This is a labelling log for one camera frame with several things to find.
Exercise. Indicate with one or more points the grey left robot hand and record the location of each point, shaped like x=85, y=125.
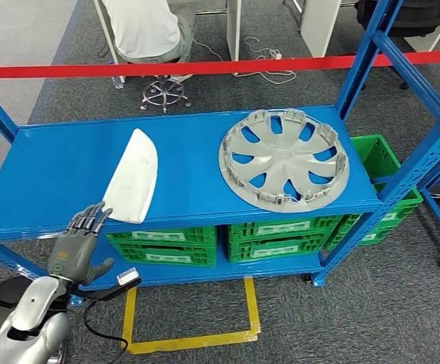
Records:
x=72, y=251

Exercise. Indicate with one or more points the white curved plastic part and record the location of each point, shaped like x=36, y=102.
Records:
x=132, y=178

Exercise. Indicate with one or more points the clear plastic bottle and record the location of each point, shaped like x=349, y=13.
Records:
x=118, y=83

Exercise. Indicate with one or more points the stool with chrome base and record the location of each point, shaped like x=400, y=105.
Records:
x=165, y=94

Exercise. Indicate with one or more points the person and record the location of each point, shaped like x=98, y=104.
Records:
x=144, y=30

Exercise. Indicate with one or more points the red barrier belt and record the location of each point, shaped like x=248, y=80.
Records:
x=205, y=66

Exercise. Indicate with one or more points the silver wheel hubcap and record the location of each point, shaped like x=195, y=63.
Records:
x=284, y=160

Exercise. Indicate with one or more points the white desk panel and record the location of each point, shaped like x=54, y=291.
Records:
x=318, y=25
x=233, y=30

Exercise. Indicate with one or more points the black office chair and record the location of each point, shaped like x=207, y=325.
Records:
x=406, y=17

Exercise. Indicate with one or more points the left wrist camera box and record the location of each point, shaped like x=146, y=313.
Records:
x=128, y=276

